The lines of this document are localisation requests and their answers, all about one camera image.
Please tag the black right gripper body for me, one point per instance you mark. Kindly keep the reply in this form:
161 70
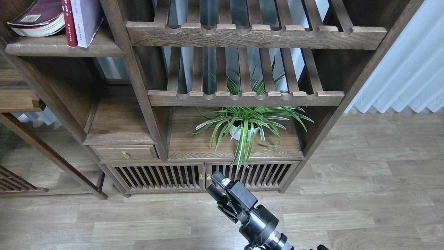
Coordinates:
260 228

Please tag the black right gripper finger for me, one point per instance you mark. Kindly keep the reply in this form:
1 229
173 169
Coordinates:
230 205
223 184

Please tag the red cover book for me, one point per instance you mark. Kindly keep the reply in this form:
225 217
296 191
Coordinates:
69 23

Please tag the white lavender book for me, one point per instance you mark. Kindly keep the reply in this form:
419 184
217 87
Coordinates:
88 15

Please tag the maroon book white characters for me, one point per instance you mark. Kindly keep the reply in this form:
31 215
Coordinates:
42 18

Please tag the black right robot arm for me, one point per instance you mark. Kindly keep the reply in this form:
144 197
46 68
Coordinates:
282 243

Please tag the right slatted cabinet door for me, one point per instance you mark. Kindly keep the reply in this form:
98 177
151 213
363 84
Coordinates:
260 175

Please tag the slatted cabinet door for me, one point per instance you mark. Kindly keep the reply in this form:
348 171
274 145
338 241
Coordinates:
260 175
157 178

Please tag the left slatted cabinet door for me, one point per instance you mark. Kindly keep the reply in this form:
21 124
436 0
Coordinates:
157 178

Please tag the white plant pot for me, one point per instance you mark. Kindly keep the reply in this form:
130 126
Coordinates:
236 131

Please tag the green spider plant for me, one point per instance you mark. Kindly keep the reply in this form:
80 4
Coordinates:
246 122

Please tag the brass drawer knob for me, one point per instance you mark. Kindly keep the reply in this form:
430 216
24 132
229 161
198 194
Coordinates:
125 155

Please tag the small wooden drawer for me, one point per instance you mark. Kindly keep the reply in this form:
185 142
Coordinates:
113 153

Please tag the dark wooden bookshelf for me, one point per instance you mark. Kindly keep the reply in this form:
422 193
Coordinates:
153 62

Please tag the white pleated curtain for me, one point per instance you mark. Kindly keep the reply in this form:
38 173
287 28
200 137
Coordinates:
411 74

